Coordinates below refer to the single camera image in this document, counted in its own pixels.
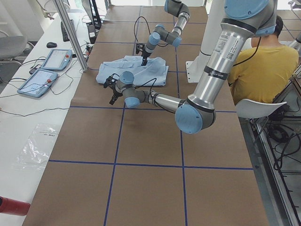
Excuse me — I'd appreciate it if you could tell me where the aluminium frame post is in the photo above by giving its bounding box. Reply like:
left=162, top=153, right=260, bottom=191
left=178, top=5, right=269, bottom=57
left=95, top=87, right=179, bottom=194
left=53, top=0, right=88, bottom=72

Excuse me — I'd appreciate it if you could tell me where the red fire extinguisher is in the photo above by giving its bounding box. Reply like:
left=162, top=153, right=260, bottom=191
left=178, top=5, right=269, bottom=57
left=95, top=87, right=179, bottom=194
left=0, top=196, right=31, bottom=216

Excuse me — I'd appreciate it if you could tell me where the black keyboard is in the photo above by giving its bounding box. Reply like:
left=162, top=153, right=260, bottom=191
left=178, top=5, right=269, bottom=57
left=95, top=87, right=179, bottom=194
left=61, top=19, right=75, bottom=42

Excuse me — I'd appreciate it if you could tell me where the upper blue teach pendant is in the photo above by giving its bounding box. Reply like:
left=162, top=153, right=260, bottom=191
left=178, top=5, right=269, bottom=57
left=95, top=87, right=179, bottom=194
left=41, top=48, right=72, bottom=71

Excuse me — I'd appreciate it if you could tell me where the white chair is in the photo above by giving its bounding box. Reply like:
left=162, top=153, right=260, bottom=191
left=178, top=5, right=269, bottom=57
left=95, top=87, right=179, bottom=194
left=235, top=99, right=287, bottom=119

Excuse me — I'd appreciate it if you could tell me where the black computer mouse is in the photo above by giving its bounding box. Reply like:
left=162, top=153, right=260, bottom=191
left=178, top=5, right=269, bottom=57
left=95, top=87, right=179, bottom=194
left=46, top=42, right=57, bottom=48

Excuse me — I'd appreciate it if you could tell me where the blue teach pendant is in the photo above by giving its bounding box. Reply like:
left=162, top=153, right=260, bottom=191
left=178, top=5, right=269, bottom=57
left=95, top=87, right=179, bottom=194
left=41, top=48, right=72, bottom=71
left=17, top=69, right=58, bottom=98

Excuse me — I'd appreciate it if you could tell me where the clear plastic bag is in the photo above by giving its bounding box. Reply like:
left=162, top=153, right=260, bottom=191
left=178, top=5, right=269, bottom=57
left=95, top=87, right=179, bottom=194
left=12, top=123, right=61, bottom=171

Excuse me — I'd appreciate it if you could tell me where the person in yellow shirt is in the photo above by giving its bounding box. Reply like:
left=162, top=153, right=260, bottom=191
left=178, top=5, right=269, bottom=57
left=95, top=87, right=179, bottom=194
left=228, top=16, right=299, bottom=104

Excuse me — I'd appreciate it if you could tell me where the grey office chair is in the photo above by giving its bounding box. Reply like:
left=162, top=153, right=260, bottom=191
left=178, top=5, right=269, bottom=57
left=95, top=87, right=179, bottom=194
left=0, top=36, right=27, bottom=66

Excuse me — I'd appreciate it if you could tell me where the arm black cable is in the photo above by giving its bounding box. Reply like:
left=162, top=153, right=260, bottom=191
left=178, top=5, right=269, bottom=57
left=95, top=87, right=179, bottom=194
left=131, top=77, right=158, bottom=95
left=133, top=16, right=151, bottom=45

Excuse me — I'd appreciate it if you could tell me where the light blue button-up shirt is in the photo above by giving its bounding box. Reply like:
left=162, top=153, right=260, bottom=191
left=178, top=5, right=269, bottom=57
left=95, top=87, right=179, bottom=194
left=96, top=56, right=169, bottom=86

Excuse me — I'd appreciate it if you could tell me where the lower blue teach pendant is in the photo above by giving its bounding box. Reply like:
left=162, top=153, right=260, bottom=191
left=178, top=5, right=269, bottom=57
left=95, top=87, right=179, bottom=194
left=17, top=69, right=58, bottom=98

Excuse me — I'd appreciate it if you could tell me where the black smartphone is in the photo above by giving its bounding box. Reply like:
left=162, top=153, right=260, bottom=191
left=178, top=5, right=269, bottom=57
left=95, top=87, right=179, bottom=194
left=29, top=67, right=39, bottom=74

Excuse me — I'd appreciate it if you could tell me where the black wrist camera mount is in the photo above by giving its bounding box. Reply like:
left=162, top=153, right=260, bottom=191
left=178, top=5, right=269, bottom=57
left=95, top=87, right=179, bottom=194
left=135, top=42, right=145, bottom=55
left=103, top=75, right=118, bottom=89

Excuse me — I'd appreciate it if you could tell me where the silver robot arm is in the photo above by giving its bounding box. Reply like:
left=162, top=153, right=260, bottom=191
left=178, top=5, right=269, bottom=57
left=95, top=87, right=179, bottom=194
left=104, top=0, right=277, bottom=134
left=136, top=0, right=190, bottom=66

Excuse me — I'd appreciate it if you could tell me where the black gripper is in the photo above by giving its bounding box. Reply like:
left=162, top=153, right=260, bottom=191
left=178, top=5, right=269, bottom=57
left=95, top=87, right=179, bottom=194
left=109, top=83, right=122, bottom=105
left=141, top=49, right=151, bottom=66

